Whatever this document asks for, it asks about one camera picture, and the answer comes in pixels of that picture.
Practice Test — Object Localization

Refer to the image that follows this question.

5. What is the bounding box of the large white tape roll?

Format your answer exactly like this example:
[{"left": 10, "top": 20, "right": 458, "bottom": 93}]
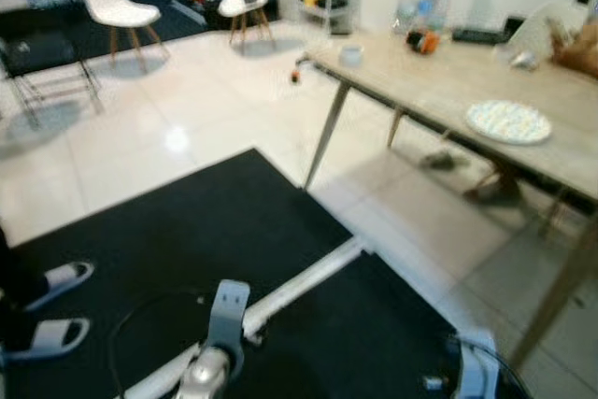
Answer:
[{"left": 337, "top": 43, "right": 366, "bottom": 69}]

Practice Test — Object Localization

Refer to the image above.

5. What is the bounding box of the black handheld controller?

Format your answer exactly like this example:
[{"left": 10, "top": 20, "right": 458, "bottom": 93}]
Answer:
[{"left": 450, "top": 26, "right": 510, "bottom": 47}]

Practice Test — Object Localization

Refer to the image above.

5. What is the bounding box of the small teal-capped water bottle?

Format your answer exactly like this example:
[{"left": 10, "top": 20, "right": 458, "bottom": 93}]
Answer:
[{"left": 433, "top": 0, "right": 456, "bottom": 34}]

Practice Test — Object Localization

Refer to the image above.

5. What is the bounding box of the black floor carpet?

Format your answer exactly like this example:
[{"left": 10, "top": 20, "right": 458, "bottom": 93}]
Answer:
[{"left": 0, "top": 147, "right": 524, "bottom": 399}]

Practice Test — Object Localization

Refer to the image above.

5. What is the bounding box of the light wooden dining table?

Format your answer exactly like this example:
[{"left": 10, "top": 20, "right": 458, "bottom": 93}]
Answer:
[{"left": 302, "top": 23, "right": 598, "bottom": 377}]

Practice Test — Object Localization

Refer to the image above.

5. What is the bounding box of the dark floor slipper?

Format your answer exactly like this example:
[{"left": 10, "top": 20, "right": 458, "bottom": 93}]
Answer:
[{"left": 418, "top": 149, "right": 461, "bottom": 173}]

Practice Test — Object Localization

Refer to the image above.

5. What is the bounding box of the floral paper plate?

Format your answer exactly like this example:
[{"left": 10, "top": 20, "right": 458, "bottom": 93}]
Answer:
[{"left": 464, "top": 100, "right": 554, "bottom": 147}]

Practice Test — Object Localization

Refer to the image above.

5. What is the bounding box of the black metal frame chair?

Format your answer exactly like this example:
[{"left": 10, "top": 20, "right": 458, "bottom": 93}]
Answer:
[{"left": 0, "top": 30, "right": 106, "bottom": 131}]

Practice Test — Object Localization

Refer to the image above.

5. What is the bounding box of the crumpled silver wrapper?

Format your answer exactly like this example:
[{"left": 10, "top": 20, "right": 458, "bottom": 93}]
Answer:
[{"left": 509, "top": 48, "right": 540, "bottom": 72}]

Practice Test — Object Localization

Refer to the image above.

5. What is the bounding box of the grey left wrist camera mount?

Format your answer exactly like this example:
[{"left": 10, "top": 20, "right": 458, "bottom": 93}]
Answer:
[{"left": 199, "top": 278, "right": 252, "bottom": 377}]

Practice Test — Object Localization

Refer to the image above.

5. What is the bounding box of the person in white slippers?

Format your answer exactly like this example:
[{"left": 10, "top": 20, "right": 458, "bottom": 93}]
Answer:
[{"left": 0, "top": 220, "right": 96, "bottom": 364}]

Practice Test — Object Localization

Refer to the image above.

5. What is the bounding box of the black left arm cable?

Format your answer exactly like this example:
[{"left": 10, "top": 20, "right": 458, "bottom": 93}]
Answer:
[{"left": 106, "top": 289, "right": 211, "bottom": 398}]

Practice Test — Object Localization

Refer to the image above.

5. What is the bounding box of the white floor bar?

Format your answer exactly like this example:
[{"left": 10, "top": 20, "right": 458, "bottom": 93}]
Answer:
[{"left": 121, "top": 235, "right": 375, "bottom": 399}]

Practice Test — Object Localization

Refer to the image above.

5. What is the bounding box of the orange and black device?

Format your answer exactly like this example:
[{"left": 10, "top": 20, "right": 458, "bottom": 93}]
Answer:
[{"left": 405, "top": 29, "right": 441, "bottom": 55}]

